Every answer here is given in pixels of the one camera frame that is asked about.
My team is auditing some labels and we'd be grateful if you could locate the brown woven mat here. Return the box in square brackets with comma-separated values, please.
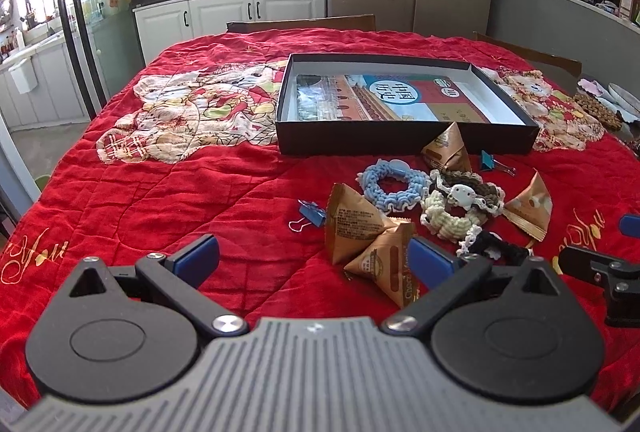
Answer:
[572, 92, 623, 133]

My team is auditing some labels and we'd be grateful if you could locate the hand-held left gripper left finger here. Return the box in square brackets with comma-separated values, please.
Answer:
[67, 234, 250, 339]

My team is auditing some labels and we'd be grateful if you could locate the white hanging bin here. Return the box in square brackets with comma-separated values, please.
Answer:
[7, 58, 40, 95]

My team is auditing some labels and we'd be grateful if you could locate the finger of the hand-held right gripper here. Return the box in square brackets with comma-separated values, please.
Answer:
[552, 245, 621, 283]
[618, 212, 640, 238]

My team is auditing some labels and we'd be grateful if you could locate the black shallow cardboard box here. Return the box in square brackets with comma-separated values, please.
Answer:
[275, 53, 541, 157]

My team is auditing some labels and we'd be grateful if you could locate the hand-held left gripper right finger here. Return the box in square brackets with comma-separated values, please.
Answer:
[379, 236, 563, 339]

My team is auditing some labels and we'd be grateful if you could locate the red printed blanket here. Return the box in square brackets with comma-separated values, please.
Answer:
[0, 28, 640, 413]

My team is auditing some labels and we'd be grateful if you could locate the pink cloth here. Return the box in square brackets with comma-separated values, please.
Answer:
[577, 78, 608, 100]

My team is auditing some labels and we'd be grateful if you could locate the blue binder clip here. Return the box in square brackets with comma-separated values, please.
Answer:
[480, 150, 518, 177]
[288, 200, 328, 233]

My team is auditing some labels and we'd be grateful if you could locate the brown crochet scrunchie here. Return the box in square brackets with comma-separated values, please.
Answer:
[432, 169, 507, 217]

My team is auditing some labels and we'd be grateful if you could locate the blue crochet scrunchie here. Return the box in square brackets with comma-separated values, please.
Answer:
[356, 158, 432, 213]

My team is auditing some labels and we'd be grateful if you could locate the brown triangular snack packet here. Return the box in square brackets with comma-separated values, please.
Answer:
[501, 172, 555, 243]
[421, 122, 473, 175]
[344, 222, 416, 309]
[325, 183, 401, 265]

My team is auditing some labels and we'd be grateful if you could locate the black crochet scrunchie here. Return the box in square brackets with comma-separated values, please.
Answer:
[456, 228, 533, 267]

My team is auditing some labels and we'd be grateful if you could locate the white kitchen cabinet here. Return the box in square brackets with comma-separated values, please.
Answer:
[132, 0, 328, 67]

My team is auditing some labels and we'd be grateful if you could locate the cream crochet scrunchie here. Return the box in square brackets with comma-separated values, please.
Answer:
[420, 184, 483, 240]

